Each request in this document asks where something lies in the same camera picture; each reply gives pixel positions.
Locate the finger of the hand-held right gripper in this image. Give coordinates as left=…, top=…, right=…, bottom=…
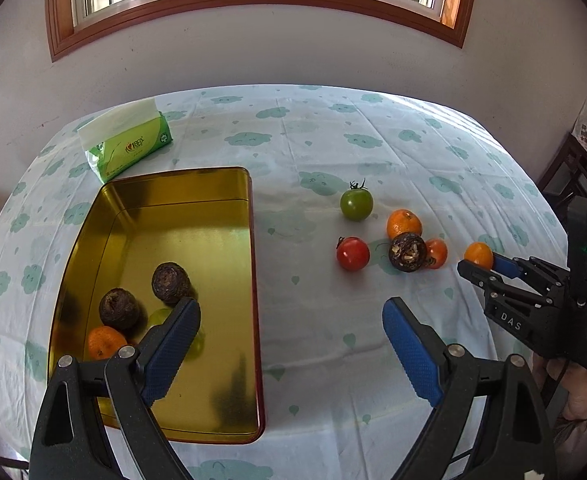
left=457, top=258, right=550, bottom=308
left=491, top=254, right=570, bottom=298

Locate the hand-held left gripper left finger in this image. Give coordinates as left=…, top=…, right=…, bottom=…
left=28, top=296, right=202, bottom=480

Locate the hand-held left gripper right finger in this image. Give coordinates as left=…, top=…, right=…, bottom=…
left=382, top=296, right=559, bottom=480

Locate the smooth orange tomato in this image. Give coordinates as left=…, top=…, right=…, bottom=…
left=464, top=242, right=495, bottom=270

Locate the large green tomato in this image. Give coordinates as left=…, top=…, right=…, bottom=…
left=148, top=308, right=206, bottom=361

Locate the orange-red tomato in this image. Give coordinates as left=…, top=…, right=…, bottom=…
left=423, top=238, right=448, bottom=270

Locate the dark brown wrinkled fruit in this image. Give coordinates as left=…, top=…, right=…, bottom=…
left=388, top=233, right=427, bottom=273
left=99, top=288, right=141, bottom=331
left=152, top=262, right=194, bottom=306

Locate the orange mandarin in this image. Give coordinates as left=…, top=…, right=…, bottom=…
left=386, top=209, right=423, bottom=241
left=88, top=326, right=128, bottom=361

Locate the red and gold tin box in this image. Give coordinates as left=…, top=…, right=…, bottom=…
left=47, top=166, right=266, bottom=446

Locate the red tomato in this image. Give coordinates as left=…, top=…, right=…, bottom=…
left=336, top=236, right=371, bottom=272

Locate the small green tomato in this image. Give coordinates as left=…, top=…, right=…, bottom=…
left=340, top=178, right=374, bottom=222

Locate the person's right hand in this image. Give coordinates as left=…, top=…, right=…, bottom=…
left=532, top=352, right=587, bottom=423

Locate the dark wooden chair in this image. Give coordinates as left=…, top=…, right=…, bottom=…
left=538, top=135, right=587, bottom=261

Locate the white cloud print tablecloth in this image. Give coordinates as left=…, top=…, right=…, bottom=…
left=0, top=84, right=581, bottom=480

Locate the green tissue pack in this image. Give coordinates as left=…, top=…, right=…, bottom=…
left=77, top=99, right=174, bottom=184

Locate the wooden framed window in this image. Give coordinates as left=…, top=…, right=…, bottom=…
left=46, top=0, right=480, bottom=63

